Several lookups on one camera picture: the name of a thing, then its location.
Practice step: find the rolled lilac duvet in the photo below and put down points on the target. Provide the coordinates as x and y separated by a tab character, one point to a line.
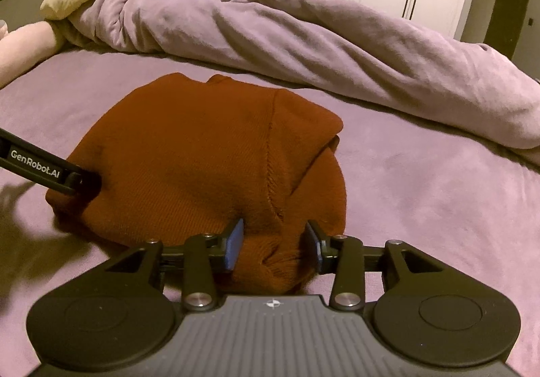
337	45

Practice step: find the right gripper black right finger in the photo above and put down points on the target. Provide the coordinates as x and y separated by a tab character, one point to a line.
349	260

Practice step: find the rust brown knit sweater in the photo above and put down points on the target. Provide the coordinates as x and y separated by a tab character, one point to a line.
178	157

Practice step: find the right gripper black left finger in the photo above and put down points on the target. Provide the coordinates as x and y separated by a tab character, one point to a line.
135	278

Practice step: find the pale pink pillow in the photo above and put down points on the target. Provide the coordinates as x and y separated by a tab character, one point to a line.
25	47

